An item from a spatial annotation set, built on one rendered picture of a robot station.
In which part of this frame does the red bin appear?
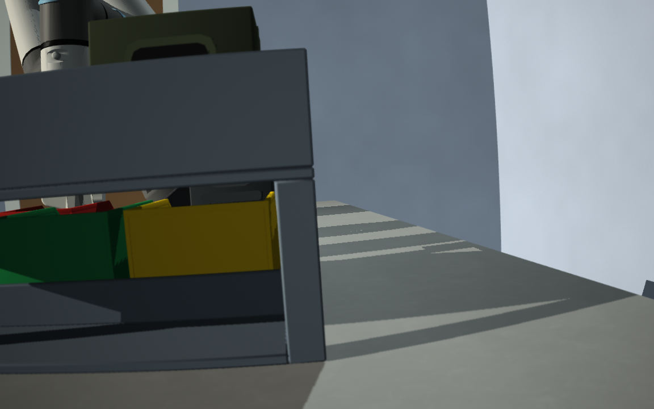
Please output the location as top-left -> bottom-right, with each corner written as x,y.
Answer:
0,201 -> 114,217

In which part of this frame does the yellow open bin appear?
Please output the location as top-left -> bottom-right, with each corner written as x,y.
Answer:
123,191 -> 280,278

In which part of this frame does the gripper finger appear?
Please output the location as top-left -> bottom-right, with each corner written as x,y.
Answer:
41,195 -> 84,208
83,194 -> 106,205

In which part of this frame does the dark grey metal shelf rack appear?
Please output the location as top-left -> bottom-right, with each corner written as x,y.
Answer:
0,48 -> 326,374

